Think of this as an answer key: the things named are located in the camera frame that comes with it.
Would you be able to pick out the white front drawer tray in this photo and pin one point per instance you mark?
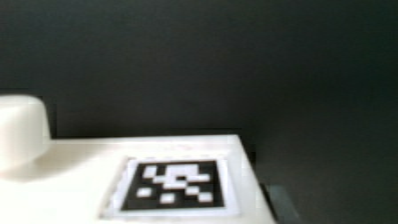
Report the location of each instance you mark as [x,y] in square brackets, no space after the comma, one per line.
[155,180]

